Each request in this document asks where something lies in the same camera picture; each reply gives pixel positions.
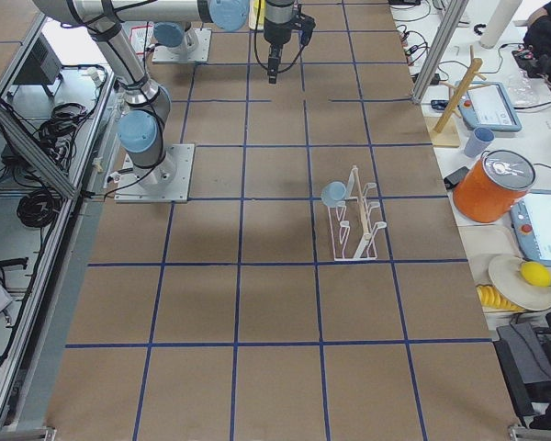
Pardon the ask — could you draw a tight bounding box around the teach pendant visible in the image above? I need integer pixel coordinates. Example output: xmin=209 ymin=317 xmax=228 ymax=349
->
xmin=458 ymin=82 xmax=522 ymax=132
xmin=510 ymin=190 xmax=551 ymax=266

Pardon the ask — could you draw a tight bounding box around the white wire cup rack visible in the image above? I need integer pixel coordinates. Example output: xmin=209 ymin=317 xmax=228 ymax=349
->
xmin=323 ymin=164 xmax=387 ymax=262

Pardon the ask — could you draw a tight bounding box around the beige round plate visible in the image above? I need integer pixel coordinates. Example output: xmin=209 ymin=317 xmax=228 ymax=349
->
xmin=488 ymin=254 xmax=551 ymax=311

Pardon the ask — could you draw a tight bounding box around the lower teach pendant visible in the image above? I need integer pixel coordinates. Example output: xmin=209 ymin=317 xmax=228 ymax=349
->
xmin=510 ymin=190 xmax=551 ymax=266

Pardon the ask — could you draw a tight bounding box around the yellow sliced toy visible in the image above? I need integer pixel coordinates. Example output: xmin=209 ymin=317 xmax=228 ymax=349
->
xmin=476 ymin=285 xmax=524 ymax=311

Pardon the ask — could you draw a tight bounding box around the orange bucket with lid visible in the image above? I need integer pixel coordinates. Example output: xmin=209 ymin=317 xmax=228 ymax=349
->
xmin=453 ymin=150 xmax=536 ymax=223

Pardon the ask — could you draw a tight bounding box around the blue cup on side table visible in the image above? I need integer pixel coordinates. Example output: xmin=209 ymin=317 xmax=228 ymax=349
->
xmin=464 ymin=127 xmax=495 ymax=158

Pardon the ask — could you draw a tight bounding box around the wooden mug tree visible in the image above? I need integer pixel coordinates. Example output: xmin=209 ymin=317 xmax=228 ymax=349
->
xmin=424 ymin=47 xmax=486 ymax=148

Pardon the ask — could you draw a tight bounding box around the yellow lemon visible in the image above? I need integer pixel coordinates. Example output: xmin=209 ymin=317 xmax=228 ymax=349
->
xmin=520 ymin=262 xmax=551 ymax=288

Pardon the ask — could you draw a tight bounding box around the upper teach pendant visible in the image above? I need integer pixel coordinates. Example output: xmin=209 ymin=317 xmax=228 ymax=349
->
xmin=458 ymin=82 xmax=522 ymax=132

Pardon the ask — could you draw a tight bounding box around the aluminium frame post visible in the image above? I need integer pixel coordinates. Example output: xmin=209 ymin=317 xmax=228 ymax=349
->
xmin=411 ymin=0 xmax=468 ymax=105

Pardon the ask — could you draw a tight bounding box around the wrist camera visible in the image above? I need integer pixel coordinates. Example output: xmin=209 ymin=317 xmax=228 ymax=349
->
xmin=296 ymin=13 xmax=316 ymax=48

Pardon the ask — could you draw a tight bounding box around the light blue cup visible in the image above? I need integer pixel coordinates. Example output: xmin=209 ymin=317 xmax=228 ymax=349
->
xmin=320 ymin=181 xmax=346 ymax=208

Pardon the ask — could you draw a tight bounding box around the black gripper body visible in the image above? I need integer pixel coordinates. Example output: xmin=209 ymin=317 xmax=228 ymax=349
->
xmin=264 ymin=0 xmax=294 ymax=45

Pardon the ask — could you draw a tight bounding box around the black phone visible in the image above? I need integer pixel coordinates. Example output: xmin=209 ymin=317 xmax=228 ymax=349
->
xmin=444 ymin=166 xmax=469 ymax=190

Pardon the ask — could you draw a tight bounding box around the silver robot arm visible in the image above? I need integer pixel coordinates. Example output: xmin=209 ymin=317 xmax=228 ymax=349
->
xmin=153 ymin=21 xmax=198 ymax=55
xmin=35 ymin=1 xmax=251 ymax=189

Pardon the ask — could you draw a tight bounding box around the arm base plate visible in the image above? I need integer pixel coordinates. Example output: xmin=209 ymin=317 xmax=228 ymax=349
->
xmin=152 ymin=23 xmax=211 ymax=64
xmin=114 ymin=144 xmax=195 ymax=203

